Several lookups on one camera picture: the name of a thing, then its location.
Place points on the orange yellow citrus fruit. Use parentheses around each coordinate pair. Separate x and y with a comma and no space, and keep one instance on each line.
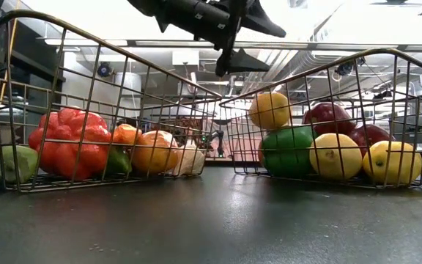
(269,110)

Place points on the long ceiling light strip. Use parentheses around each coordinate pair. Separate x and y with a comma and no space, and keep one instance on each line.
(306,45)

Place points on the orange yellow mango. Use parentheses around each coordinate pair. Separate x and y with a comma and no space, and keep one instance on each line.
(156,152)

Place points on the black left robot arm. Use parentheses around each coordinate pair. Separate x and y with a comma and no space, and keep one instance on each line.
(141,5)

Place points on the black round ceiling device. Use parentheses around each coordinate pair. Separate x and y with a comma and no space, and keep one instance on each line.
(104,69)

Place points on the white garlic bulb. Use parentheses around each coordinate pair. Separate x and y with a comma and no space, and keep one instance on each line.
(190,161)

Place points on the yellow lemon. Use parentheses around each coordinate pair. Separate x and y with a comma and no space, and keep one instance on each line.
(392,162)
(335,157)

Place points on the long green vegetable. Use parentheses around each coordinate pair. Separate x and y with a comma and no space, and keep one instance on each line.
(9,163)

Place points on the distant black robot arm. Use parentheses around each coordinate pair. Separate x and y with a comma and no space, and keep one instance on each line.
(218,143)

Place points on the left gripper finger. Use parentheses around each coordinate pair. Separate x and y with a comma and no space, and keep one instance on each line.
(244,62)
(260,18)

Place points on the dark red fruit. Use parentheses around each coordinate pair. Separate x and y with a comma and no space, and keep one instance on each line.
(328,117)
(370,137)

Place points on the red orange pumpkin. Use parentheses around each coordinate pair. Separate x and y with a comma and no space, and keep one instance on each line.
(68,143)

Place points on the orange carrot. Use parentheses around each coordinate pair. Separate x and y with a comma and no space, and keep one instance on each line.
(126,133)

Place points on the white ceiling box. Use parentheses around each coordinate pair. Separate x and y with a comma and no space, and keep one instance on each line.
(185,58)

